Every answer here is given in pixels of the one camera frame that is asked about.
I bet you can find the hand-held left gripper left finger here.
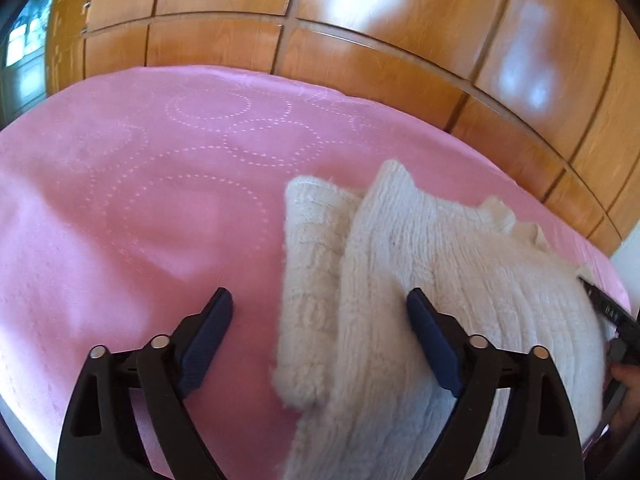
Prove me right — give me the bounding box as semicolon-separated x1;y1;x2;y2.
55;287;235;480

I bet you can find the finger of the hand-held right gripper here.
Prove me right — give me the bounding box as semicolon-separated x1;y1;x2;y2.
577;275;603;308

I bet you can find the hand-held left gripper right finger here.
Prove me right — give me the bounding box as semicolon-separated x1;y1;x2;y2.
406;287;585;480

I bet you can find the cream knitted sweater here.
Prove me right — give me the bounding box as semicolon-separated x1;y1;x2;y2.
272;159;617;480

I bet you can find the person's right hand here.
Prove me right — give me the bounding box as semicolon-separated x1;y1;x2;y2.
611;364;640;433

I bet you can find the pink bed blanket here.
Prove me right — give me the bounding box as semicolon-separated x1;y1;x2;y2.
0;64;629;480

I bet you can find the white bed mattress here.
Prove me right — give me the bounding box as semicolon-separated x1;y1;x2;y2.
0;400;57;468

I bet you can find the wooden wardrobe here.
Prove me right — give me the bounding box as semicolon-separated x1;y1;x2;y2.
82;0;640;257

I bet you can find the window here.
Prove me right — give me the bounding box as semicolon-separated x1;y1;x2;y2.
0;0;57;116

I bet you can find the carved wooden door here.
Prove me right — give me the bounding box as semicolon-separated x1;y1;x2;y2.
45;0;97;93

